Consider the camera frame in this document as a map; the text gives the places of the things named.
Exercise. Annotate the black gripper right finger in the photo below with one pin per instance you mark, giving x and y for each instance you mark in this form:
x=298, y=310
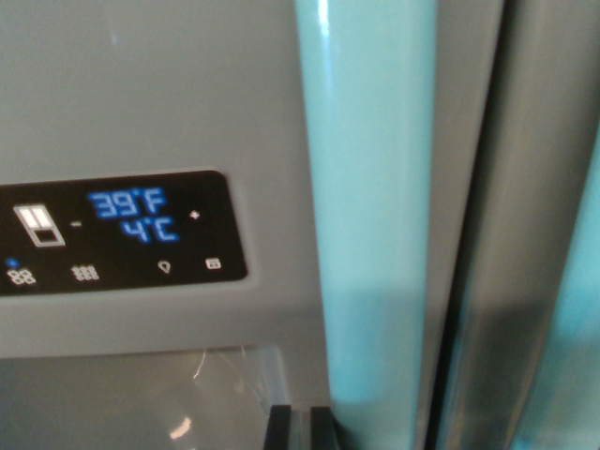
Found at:
x=324, y=430

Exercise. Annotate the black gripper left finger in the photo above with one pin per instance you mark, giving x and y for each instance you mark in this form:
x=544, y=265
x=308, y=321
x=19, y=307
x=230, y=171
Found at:
x=279, y=429

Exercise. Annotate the grey toy refrigerator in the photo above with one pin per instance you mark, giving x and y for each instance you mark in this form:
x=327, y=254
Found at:
x=164, y=94

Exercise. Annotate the grey fridge door with logo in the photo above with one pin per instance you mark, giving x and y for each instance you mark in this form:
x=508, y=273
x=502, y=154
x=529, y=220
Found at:
x=525, y=140

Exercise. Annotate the black display panel sticker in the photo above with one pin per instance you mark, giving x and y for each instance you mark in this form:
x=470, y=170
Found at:
x=117, y=244

